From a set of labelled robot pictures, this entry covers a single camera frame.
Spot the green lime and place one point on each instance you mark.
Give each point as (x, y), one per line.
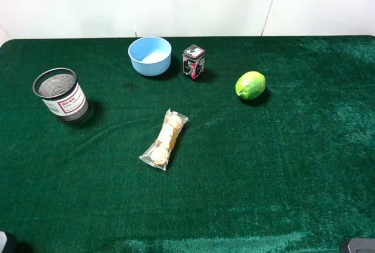
(250, 85)

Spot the clear packaged cookies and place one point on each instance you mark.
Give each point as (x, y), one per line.
(158, 154)

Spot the black red gum tin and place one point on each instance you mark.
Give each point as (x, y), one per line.
(193, 61)

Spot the blue plastic bowl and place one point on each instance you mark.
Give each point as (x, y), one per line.
(150, 56)

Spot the green velvet table cloth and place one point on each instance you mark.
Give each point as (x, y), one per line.
(289, 171)

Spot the black mesh pen cup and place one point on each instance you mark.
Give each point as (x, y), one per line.
(60, 91)

